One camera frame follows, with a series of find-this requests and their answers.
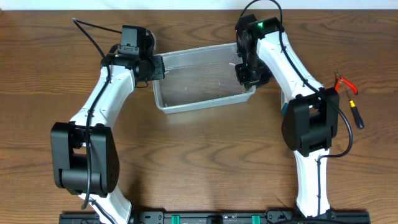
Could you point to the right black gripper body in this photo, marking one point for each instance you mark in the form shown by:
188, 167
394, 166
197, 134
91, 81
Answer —
254, 71

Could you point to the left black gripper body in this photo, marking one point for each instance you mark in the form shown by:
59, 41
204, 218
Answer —
151, 68

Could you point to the clear plastic container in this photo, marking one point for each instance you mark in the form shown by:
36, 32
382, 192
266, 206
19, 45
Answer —
200, 78

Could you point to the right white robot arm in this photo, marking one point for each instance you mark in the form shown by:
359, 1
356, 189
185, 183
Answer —
310, 121

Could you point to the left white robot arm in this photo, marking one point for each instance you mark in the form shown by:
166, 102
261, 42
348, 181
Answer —
84, 156

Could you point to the blue white screwdriver box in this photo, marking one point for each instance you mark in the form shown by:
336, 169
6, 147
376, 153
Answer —
284, 103

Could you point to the red black pliers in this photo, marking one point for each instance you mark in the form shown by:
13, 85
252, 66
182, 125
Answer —
341, 80

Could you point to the yellow black screwdriver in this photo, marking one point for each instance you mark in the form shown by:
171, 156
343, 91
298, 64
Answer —
355, 111

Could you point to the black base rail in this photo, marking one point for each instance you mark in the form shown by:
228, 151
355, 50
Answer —
270, 216

